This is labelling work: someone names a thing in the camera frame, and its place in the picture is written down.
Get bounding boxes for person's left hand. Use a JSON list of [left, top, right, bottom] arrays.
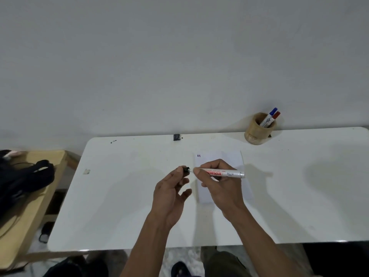
[[150, 167, 192, 229]]

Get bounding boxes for person's right hand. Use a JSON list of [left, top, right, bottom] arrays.
[[193, 159, 246, 223]]

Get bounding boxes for white marker pen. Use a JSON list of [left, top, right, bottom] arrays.
[[199, 168, 246, 179]]

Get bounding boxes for person's left forearm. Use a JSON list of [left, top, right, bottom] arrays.
[[119, 213, 174, 277]]

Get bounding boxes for person's right forearm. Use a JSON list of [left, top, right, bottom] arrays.
[[227, 205, 316, 277]]

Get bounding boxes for white paper sheet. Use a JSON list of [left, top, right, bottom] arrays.
[[193, 150, 254, 204]]

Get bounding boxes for round wooden pen holder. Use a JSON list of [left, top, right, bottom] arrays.
[[244, 112, 277, 146]]

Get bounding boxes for dark blue shoe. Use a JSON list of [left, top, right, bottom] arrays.
[[171, 261, 193, 277]]

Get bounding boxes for olive trousers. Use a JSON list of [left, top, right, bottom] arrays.
[[201, 246, 256, 277]]

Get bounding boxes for blue-capped white marker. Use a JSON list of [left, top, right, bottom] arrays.
[[259, 107, 278, 127]]

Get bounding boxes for red-capped white marker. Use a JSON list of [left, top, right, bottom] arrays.
[[263, 111, 281, 129]]

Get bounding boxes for black floor bag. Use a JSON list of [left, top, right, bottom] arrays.
[[43, 254, 109, 277]]

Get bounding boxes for dark bulky object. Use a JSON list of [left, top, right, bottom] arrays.
[[302, 241, 369, 277]]

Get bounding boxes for light wooden side table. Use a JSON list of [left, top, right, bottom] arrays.
[[0, 150, 82, 272]]

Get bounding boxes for black bag with straps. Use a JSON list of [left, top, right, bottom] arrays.
[[0, 149, 55, 220]]

